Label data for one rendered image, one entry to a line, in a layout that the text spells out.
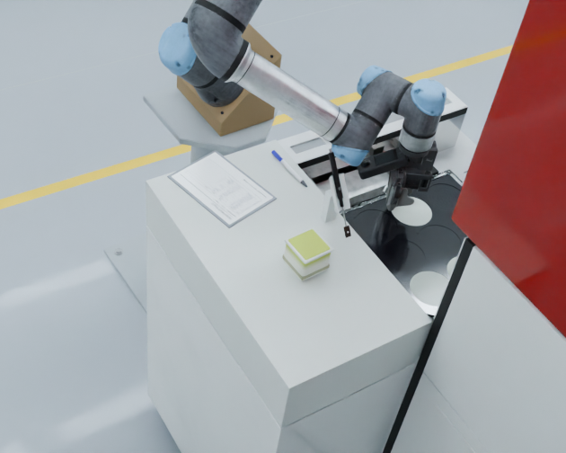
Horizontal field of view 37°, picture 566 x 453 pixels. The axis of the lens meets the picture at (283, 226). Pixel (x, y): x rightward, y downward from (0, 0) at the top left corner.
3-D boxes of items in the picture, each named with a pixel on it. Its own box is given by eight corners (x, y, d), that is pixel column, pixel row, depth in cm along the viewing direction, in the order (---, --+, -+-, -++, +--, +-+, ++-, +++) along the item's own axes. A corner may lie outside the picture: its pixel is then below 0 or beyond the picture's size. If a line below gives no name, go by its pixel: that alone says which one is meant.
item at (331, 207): (346, 229, 189) (357, 186, 179) (331, 235, 187) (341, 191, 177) (331, 211, 192) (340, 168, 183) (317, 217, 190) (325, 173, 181)
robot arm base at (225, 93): (191, 86, 234) (170, 72, 225) (227, 45, 231) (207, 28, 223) (219, 117, 226) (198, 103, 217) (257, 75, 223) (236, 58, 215)
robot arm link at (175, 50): (176, 77, 224) (144, 56, 213) (202, 33, 223) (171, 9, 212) (206, 93, 217) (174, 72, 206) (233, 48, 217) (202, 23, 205)
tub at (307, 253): (329, 270, 180) (334, 249, 175) (301, 284, 176) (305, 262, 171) (308, 247, 184) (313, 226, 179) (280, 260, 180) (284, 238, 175)
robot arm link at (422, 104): (421, 70, 182) (455, 87, 179) (410, 111, 190) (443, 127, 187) (403, 85, 177) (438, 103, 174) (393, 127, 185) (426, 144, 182)
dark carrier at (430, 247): (541, 268, 197) (542, 266, 197) (427, 320, 182) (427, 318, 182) (449, 175, 216) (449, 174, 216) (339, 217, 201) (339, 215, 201)
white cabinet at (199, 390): (509, 437, 269) (608, 269, 210) (248, 587, 227) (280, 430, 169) (391, 296, 304) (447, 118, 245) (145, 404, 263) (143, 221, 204)
